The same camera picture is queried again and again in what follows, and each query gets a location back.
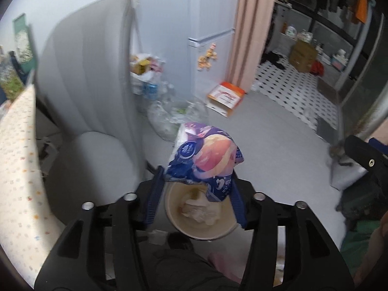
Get black clothes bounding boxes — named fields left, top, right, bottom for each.
left=262, top=51, right=287, bottom=70

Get blue label water bottle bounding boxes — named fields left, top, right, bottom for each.
left=142, top=76, right=160, bottom=100

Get pink curtain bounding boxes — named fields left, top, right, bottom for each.
left=226, top=0, right=279, bottom=93

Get dark cloth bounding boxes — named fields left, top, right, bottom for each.
left=336, top=185, right=388, bottom=228

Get orange and white cardboard box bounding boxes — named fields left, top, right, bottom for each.
left=206, top=81, right=246, bottom=118

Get small yellow cardboard box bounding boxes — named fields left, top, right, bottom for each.
left=130, top=57, right=152, bottom=76

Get beige round bin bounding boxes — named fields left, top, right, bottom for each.
left=164, top=182, right=239, bottom=241

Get clear plastic bag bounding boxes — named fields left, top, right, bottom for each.
left=147, top=100, right=210, bottom=141

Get grey floor mat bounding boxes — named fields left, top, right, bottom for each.
left=317, top=117, right=338, bottom=144

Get orange hanging cloth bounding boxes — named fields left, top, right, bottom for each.
left=355, top=0, right=369, bottom=25

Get fridge magnets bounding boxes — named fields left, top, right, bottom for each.
left=197, top=44, right=219, bottom=72

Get purple snack wrapper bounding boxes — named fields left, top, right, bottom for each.
left=164, top=122, right=245, bottom=202

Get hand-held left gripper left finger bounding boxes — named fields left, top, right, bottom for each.
left=33, top=165, right=166, bottom=291

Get light blue box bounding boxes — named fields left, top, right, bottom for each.
left=330, top=55, right=348, bottom=73

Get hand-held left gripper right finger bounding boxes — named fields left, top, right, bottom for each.
left=229, top=173, right=355, bottom=291

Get crumpled white tissue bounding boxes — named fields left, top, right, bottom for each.
left=179, top=198, right=222, bottom=225

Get white refrigerator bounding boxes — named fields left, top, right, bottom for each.
left=186, top=0, right=237, bottom=97

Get grey upholstered chair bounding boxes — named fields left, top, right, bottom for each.
left=36, top=0, right=152, bottom=228

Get person's right forearm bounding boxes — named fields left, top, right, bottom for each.
left=354, top=218, right=388, bottom=288

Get green box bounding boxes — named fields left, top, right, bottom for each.
left=12, top=14, right=35, bottom=73

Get brown cardboard box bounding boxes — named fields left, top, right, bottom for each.
left=289, top=39, right=319, bottom=73

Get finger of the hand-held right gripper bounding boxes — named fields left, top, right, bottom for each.
left=345, top=135, right=388, bottom=188

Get green cloth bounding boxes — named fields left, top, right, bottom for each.
left=341, top=221, right=379, bottom=252

